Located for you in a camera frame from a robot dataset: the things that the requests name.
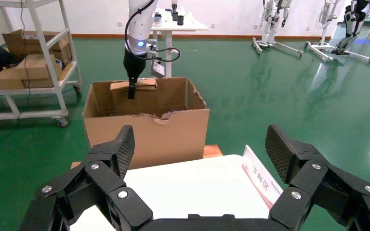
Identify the grey metal robot stand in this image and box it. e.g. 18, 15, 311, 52
304, 0, 370, 64
251, 32, 304, 61

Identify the thick black looped cable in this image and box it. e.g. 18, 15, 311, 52
145, 47, 182, 64

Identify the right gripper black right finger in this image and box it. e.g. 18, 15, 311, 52
264, 124, 370, 231

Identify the black cable with yellow tag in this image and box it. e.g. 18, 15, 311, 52
124, 0, 158, 60

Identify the thin black hanging cable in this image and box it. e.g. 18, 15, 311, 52
18, 0, 33, 108

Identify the acrylic table sign red white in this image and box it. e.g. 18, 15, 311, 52
241, 145, 284, 210

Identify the white side table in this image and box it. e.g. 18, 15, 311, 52
150, 6, 210, 79

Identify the flat brown cardboard box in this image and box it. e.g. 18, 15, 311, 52
22, 77, 56, 89

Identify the black and white humanoid robot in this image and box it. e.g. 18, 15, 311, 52
331, 0, 370, 55

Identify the large torn cardboard box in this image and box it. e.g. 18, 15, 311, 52
82, 76, 211, 170

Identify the white metal shelf cart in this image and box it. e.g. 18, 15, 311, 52
0, 0, 83, 129

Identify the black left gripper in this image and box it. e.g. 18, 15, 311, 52
122, 48, 147, 100

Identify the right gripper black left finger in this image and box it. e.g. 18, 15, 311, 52
19, 125, 154, 231

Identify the small cardboard box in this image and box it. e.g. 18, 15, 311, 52
109, 78, 159, 116

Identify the cardboard box with white label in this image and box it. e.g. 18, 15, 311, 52
2, 29, 73, 65

